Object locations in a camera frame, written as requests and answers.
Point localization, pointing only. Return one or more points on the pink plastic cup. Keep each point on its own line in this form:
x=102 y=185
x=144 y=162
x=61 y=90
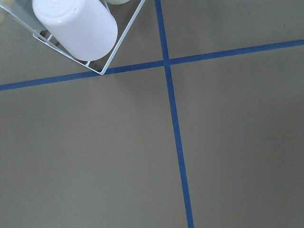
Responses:
x=85 y=28

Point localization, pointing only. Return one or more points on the white plastic cup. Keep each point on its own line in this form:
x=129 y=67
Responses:
x=117 y=2

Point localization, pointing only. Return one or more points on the white wire cup rack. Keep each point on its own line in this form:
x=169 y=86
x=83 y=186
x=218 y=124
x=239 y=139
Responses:
x=124 y=15

